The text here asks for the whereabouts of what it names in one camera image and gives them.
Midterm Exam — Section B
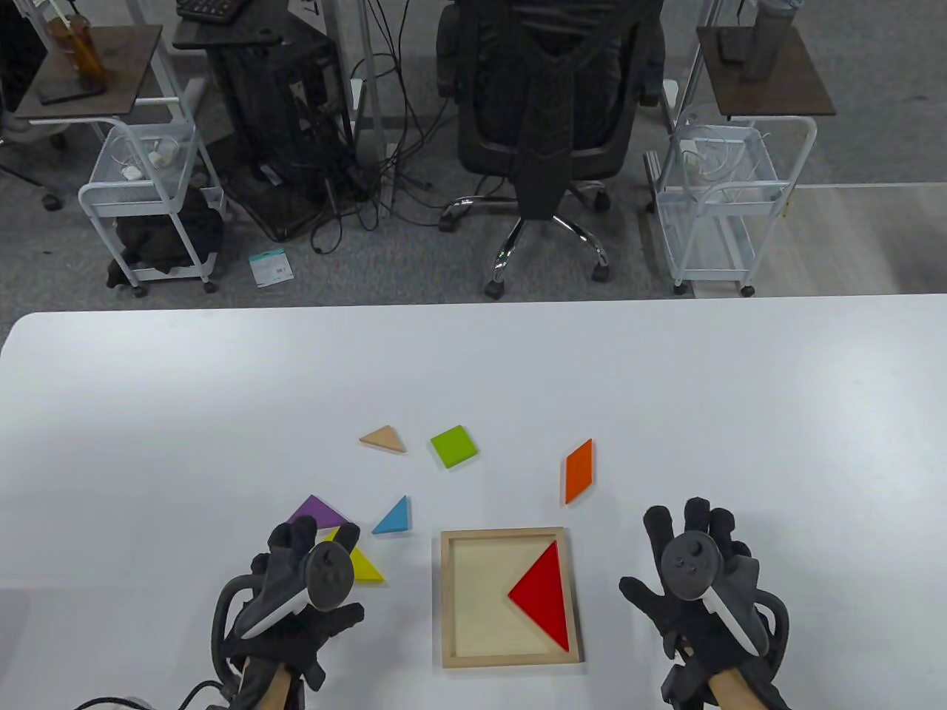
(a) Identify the person's left hand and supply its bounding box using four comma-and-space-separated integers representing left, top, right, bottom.
222, 518, 365, 692

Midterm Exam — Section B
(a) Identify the person's right hand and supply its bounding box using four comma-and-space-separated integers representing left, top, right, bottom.
619, 497, 789, 692

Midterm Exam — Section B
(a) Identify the purple triangle tangram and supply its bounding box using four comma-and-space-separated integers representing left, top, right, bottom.
287, 494, 350, 530

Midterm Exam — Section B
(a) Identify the yellow large triangle tangram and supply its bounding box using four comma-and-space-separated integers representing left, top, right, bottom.
326, 525, 386, 585

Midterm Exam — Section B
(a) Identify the orange parallelogram tangram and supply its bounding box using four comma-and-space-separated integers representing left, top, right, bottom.
565, 438, 594, 506

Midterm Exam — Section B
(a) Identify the blue small triangle tangram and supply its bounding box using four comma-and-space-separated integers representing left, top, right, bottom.
371, 495, 410, 535

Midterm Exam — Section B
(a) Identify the red large triangle tangram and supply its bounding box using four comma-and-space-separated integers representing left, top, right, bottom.
508, 541, 570, 653

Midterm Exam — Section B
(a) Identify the natural wood triangle tangram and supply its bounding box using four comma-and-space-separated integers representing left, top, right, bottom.
360, 425, 407, 455

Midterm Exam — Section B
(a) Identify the wooden square tray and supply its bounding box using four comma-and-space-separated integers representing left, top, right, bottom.
441, 527, 583, 669

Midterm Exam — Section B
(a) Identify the green square tangram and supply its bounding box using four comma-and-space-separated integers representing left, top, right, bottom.
431, 425, 479, 470

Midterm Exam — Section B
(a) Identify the person's right forearm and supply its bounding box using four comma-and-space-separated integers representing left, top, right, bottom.
703, 662, 778, 710

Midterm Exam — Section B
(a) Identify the person's left forearm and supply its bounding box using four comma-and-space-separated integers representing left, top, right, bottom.
237, 658, 297, 710

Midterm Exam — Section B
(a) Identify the white packet teal edge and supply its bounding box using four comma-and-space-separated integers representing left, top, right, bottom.
248, 249, 295, 288

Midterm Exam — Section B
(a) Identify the black bag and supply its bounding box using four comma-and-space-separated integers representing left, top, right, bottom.
106, 185, 226, 289

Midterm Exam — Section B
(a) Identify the black chair base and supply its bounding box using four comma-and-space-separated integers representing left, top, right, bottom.
0, 159, 66, 213

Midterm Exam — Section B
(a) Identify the black computer tower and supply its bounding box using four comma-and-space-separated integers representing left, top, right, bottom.
209, 37, 354, 241

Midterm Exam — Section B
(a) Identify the black mesh office chair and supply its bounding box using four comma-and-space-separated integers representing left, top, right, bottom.
435, 0, 667, 300

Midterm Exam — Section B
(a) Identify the brown side table top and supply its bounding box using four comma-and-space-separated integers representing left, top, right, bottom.
695, 26, 837, 119
13, 24, 164, 121

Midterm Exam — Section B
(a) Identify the white desk leg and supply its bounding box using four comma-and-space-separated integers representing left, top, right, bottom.
357, 0, 387, 145

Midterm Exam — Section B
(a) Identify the grey metal bottle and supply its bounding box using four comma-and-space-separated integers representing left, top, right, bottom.
742, 0, 798, 81

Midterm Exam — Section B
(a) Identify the black phone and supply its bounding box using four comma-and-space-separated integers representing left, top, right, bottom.
38, 74, 108, 106

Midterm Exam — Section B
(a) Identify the dark desk top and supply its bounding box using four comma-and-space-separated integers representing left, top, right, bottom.
172, 13, 286, 51

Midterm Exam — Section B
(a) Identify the amber drink cup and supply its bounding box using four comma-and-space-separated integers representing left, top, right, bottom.
44, 11, 107, 93

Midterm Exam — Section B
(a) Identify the black keyboard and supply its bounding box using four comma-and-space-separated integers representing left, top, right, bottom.
176, 0, 251, 23

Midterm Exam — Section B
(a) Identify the black glove cable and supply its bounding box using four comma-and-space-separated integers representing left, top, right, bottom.
70, 680, 245, 710

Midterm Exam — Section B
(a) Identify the white wire rolling cart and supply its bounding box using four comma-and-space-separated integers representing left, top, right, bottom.
645, 111, 819, 298
78, 96, 229, 298

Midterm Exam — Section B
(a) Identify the tangle of black cables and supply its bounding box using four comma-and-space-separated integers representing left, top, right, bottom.
311, 0, 459, 256

